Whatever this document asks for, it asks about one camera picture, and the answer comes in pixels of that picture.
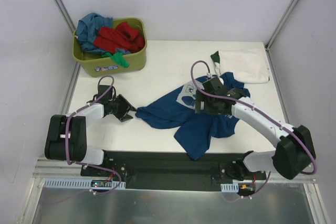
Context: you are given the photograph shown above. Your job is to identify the dark blue printed t-shirt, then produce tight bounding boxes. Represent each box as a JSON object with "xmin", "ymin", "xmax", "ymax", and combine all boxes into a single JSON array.
[{"xmin": 135, "ymin": 81, "xmax": 239, "ymax": 161}]

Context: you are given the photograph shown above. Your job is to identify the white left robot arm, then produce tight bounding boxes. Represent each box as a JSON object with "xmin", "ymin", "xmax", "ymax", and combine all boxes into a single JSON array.
[{"xmin": 44, "ymin": 84, "xmax": 136, "ymax": 176}]

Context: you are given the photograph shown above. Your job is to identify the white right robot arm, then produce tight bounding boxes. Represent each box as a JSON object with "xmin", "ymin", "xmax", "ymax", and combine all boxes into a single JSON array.
[{"xmin": 195, "ymin": 76, "xmax": 317, "ymax": 179}]

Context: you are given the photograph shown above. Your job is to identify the olive green plastic bin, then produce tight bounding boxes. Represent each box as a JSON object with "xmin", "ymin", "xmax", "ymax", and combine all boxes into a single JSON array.
[{"xmin": 73, "ymin": 17, "xmax": 147, "ymax": 77}]

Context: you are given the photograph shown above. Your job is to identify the green t-shirt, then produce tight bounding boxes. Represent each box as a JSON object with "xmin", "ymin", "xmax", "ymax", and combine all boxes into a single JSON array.
[{"xmin": 102, "ymin": 52, "xmax": 130, "ymax": 68}]

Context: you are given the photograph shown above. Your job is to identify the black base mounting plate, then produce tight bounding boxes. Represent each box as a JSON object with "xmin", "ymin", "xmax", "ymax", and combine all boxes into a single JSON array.
[{"xmin": 80, "ymin": 150, "xmax": 267, "ymax": 190}]

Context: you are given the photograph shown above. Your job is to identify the white folded t-shirt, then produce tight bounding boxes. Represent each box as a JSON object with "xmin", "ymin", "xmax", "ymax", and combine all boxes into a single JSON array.
[{"xmin": 211, "ymin": 48, "xmax": 270, "ymax": 84}]

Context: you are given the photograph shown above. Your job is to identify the red t-shirt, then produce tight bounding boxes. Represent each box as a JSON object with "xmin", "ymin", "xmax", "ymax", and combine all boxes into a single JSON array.
[{"xmin": 93, "ymin": 22, "xmax": 145, "ymax": 53}]

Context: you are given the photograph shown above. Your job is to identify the light blue t-shirt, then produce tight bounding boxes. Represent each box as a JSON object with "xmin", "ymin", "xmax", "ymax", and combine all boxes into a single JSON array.
[{"xmin": 75, "ymin": 13, "xmax": 113, "ymax": 55}]

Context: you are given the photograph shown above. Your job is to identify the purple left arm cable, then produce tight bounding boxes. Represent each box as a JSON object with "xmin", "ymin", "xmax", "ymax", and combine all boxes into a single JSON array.
[{"xmin": 64, "ymin": 76, "xmax": 123, "ymax": 196}]

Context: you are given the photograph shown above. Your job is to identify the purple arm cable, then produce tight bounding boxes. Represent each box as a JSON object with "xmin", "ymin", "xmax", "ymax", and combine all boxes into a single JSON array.
[
  {"xmin": 64, "ymin": 76, "xmax": 123, "ymax": 196},
  {"xmin": 190, "ymin": 60, "xmax": 317, "ymax": 175}
]

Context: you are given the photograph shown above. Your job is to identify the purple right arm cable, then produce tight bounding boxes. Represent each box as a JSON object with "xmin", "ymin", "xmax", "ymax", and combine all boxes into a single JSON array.
[{"xmin": 190, "ymin": 60, "xmax": 317, "ymax": 175}]

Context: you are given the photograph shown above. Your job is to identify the white slotted cable duct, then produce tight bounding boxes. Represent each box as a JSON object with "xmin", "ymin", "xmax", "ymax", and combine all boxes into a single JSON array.
[{"xmin": 44, "ymin": 178, "xmax": 126, "ymax": 190}]

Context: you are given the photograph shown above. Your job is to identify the right aluminium frame post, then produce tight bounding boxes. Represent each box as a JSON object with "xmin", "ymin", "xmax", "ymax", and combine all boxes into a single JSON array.
[{"xmin": 265, "ymin": 0, "xmax": 300, "ymax": 51}]

